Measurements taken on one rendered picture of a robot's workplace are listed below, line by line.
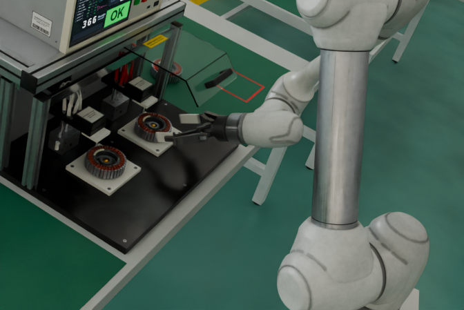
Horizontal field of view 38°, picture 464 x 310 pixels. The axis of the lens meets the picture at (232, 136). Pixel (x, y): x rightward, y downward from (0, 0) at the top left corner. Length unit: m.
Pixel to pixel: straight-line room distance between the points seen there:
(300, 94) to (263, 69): 0.79
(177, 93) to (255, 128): 0.59
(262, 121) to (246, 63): 0.87
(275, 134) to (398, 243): 0.46
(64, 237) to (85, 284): 0.15
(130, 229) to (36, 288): 0.29
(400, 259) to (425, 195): 2.23
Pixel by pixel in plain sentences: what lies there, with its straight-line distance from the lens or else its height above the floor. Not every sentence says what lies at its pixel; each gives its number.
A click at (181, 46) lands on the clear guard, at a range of 1.98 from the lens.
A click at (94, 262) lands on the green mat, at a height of 0.75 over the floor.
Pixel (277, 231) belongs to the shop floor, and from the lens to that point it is 3.10.
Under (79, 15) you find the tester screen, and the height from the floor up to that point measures 1.22.
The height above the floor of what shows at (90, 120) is 0.92.
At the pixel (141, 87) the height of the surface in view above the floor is 0.92.
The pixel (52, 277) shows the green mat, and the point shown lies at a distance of 1.66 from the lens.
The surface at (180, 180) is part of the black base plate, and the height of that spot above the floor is 0.77.
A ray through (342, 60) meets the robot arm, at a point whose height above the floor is 1.43.
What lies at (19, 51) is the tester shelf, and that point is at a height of 1.11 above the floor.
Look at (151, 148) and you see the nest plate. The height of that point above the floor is 0.78.
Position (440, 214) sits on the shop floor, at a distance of 3.72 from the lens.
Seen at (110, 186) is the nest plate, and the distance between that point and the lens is 1.86.
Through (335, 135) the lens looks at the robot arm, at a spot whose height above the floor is 1.29.
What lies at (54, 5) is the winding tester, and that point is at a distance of 1.69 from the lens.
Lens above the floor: 2.00
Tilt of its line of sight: 34 degrees down
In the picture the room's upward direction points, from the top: 20 degrees clockwise
